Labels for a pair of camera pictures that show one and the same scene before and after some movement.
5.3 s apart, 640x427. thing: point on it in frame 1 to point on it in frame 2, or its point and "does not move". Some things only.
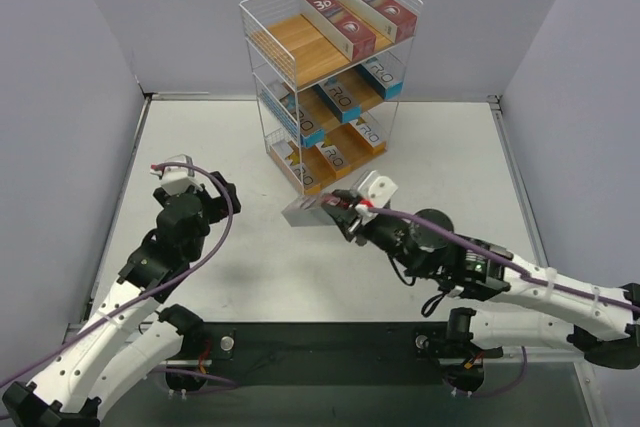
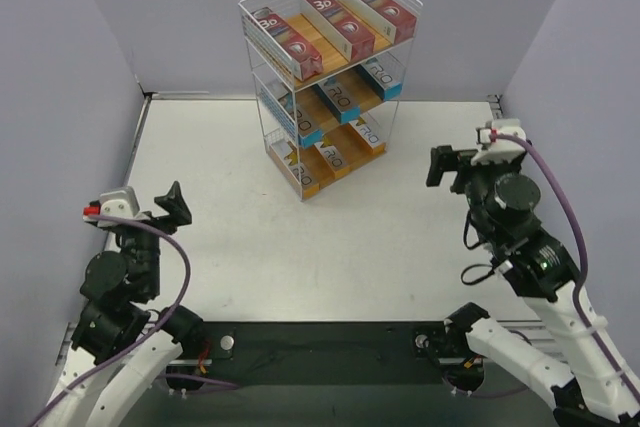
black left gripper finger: x=236 y=205 to x=177 y=208
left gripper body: x=220 y=195 to x=151 y=222
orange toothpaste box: x=312 y=171 to x=285 y=156
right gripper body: x=343 y=213 to x=459 y=170
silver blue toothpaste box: x=340 y=101 does not move
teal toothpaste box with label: x=291 y=115 does not move
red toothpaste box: x=377 y=8 does not move
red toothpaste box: x=309 y=210 to x=305 y=60
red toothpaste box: x=337 y=24 does not move
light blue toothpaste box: x=386 y=72 does not move
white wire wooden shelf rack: x=327 y=59 does not move
